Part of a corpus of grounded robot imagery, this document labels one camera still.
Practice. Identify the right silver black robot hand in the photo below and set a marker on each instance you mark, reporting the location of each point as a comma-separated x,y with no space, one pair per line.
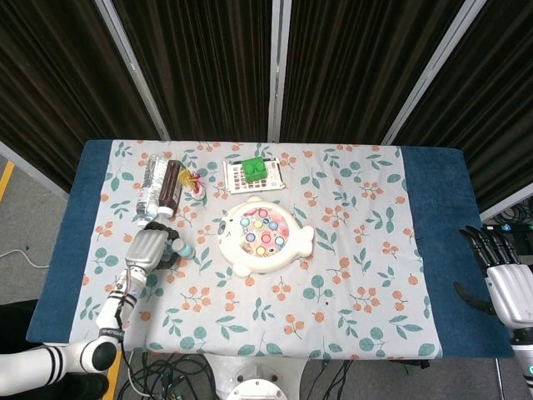
510,291

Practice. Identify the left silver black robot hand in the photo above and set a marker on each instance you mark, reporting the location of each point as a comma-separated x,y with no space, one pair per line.
145,248

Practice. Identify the teal handheld toy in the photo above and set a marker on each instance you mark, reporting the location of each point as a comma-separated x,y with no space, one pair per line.
185,249

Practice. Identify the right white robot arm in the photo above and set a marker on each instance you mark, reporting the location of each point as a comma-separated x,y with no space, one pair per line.
524,366

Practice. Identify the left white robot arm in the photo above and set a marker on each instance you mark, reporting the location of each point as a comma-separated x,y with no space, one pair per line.
112,316

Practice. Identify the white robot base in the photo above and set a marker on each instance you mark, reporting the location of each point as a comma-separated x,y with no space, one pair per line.
258,379

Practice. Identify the white fish toy board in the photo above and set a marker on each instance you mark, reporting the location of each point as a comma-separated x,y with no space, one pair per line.
266,237

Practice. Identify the clear plastic water bottle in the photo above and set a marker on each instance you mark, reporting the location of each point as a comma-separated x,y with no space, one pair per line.
149,187

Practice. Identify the black power strip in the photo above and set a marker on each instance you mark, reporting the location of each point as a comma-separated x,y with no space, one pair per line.
506,227

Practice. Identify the brown liquid bottle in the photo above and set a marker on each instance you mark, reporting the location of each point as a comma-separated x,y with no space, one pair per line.
170,187

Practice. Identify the yellow pink feather shuttlecock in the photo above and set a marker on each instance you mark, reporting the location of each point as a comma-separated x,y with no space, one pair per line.
195,189

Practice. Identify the white calculator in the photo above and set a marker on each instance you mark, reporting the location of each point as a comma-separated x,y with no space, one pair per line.
233,181

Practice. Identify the blue table cover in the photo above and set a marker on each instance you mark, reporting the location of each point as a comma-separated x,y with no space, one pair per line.
437,196

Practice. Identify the floral printed tablecloth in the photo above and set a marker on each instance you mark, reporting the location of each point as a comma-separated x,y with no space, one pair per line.
258,316

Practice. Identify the green building block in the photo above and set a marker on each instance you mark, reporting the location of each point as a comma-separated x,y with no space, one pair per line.
254,170

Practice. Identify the yellow floor tape strip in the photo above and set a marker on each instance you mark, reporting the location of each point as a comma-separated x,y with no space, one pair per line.
113,383
6,179

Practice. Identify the silver partition post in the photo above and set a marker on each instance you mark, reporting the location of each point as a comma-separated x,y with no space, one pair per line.
278,62
129,62
437,71

